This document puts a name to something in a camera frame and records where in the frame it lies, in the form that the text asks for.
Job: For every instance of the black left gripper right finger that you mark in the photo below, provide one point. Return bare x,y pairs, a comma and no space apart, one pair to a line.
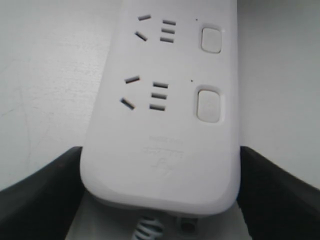
275,204

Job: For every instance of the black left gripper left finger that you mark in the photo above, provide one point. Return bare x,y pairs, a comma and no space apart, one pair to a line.
43,205

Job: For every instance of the white five-outlet power strip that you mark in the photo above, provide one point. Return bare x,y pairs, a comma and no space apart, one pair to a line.
164,130

